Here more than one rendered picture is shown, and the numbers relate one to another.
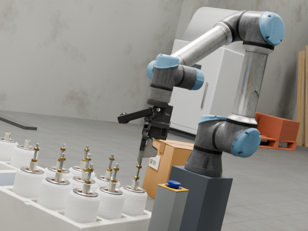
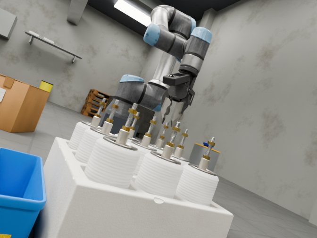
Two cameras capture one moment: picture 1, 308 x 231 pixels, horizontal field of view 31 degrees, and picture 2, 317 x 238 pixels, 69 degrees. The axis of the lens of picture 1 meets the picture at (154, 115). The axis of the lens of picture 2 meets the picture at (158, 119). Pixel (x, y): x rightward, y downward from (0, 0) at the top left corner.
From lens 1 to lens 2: 1.69 m
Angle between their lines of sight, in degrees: 65
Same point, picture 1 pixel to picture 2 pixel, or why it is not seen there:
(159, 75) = (204, 47)
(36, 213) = (176, 212)
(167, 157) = (19, 92)
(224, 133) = (153, 93)
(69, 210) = (206, 195)
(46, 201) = (171, 190)
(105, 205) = not seen: hidden behind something
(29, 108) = not seen: outside the picture
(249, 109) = not seen: hidden behind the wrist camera
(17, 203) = (139, 205)
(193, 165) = (123, 114)
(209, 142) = (136, 97)
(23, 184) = (129, 169)
